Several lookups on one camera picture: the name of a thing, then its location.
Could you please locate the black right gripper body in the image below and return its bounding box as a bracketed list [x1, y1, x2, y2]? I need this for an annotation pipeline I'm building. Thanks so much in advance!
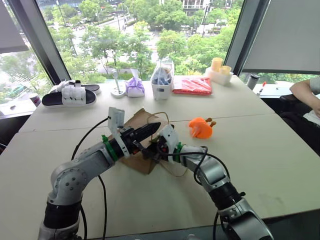
[147, 138, 169, 162]

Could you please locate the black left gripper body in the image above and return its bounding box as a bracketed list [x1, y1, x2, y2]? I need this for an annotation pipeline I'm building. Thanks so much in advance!
[119, 126, 145, 154]

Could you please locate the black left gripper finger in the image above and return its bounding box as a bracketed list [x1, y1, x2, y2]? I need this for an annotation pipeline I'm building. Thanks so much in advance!
[136, 129, 158, 144]

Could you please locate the brown paper bag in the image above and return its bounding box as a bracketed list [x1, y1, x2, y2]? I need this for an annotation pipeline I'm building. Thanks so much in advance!
[116, 107, 189, 178]

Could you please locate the orange plush toy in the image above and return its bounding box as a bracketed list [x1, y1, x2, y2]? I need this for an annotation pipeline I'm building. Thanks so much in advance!
[187, 116, 218, 140]

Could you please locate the white bin with plastic bag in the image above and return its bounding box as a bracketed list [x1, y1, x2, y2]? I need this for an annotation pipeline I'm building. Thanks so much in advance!
[150, 56, 176, 101]

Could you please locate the purple white wrapped package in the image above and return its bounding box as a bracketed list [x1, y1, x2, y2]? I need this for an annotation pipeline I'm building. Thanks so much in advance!
[124, 74, 146, 99]

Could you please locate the white stand with round base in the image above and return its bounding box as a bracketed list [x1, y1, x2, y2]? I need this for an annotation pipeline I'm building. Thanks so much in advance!
[109, 69, 126, 98]

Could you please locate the red folded cloth pack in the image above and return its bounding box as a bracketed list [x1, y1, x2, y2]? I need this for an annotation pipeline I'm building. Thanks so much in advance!
[171, 75, 214, 96]

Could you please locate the white plastic tray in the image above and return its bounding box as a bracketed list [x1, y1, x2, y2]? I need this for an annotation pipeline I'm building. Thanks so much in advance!
[204, 65, 235, 87]

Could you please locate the tall yellow cup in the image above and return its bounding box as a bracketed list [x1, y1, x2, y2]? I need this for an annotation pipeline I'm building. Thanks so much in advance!
[210, 57, 224, 74]

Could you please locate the purple paper cup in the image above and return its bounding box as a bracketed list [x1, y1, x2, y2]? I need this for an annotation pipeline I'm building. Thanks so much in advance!
[29, 92, 42, 108]

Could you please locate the grey thermos mug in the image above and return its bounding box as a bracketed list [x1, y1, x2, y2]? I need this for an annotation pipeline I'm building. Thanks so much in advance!
[246, 73, 261, 91]

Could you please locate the small red black tool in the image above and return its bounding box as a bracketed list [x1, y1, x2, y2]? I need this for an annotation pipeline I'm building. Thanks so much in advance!
[256, 81, 268, 97]

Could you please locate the black office chair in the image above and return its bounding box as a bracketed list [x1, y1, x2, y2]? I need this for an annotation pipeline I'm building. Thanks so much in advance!
[278, 93, 320, 159]

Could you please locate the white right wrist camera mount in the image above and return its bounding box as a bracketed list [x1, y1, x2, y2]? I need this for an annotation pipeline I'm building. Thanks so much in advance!
[159, 123, 181, 164]

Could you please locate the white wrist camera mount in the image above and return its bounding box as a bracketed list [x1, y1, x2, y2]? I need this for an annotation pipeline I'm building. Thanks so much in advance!
[159, 123, 181, 164]
[107, 106, 131, 159]

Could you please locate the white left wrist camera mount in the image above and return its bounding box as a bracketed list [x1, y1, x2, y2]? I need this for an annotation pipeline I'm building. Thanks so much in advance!
[107, 106, 131, 159]

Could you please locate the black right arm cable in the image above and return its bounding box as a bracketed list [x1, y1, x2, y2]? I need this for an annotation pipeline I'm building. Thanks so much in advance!
[156, 144, 231, 240]

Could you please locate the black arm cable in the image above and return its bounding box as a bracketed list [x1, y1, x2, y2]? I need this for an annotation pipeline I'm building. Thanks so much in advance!
[156, 144, 231, 240]
[70, 115, 112, 240]

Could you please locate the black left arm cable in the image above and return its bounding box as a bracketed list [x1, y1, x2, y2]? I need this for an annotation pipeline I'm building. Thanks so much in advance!
[70, 115, 112, 240]

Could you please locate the black white strapped slipper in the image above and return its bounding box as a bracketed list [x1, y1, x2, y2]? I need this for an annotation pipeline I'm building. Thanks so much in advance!
[41, 83, 98, 108]
[51, 79, 102, 96]

